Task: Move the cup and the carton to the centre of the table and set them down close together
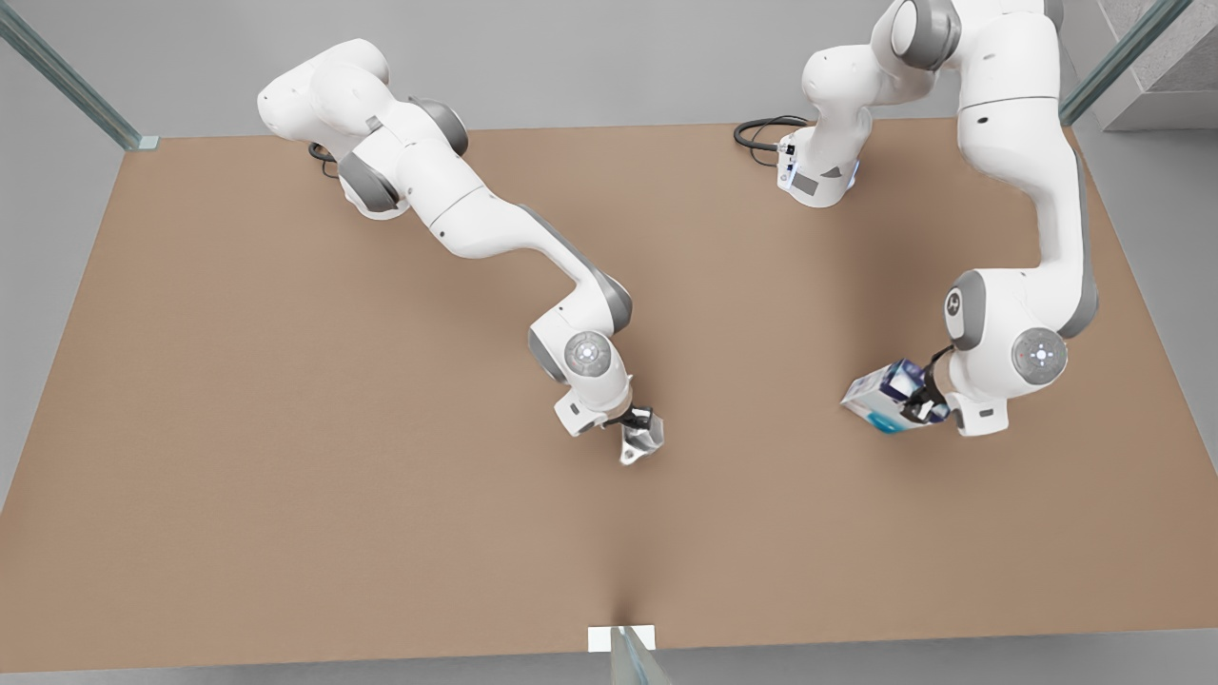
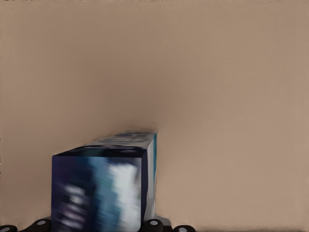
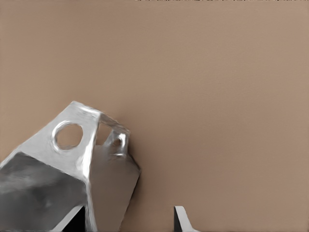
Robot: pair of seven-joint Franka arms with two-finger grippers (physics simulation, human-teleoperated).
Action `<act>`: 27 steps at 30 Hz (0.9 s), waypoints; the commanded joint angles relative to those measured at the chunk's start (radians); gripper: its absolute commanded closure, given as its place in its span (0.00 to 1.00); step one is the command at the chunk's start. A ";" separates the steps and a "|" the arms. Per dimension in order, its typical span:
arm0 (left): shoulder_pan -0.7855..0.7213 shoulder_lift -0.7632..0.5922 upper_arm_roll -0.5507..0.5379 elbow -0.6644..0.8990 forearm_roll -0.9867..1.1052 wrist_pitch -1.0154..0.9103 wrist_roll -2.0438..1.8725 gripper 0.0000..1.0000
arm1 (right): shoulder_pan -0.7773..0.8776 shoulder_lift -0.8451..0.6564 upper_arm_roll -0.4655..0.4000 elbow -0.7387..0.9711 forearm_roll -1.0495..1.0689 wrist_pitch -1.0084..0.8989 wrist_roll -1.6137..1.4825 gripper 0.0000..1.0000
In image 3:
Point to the silver frame foot bracket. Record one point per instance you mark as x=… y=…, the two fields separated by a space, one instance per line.
x=41 y=145

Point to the silver frame post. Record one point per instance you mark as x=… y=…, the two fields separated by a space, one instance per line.
x=36 y=193

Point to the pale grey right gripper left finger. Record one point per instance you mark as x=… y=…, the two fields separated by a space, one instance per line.
x=76 y=221

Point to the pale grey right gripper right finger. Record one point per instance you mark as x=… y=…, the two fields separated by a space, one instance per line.
x=183 y=221

